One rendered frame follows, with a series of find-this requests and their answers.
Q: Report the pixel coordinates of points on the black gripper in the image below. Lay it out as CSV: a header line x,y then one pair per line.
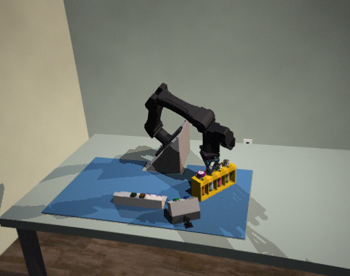
x,y
207,156

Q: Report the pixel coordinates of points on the blue flat mat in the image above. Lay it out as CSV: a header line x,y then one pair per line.
x,y
90,195

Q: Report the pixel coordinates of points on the grey key desk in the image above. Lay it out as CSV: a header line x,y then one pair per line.
x,y
182,210

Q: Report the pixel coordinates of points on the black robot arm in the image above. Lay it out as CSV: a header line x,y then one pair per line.
x,y
201,118

